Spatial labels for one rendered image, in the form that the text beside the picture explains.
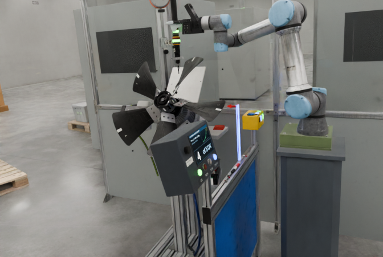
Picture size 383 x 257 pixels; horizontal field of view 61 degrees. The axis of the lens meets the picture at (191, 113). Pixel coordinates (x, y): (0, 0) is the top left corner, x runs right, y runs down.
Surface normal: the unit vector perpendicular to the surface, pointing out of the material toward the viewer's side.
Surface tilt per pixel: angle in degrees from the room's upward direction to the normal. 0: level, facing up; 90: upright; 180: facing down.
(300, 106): 96
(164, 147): 90
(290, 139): 90
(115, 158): 90
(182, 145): 75
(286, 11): 81
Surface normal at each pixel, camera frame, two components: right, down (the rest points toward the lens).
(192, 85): -0.36, -0.44
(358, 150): -0.41, 0.23
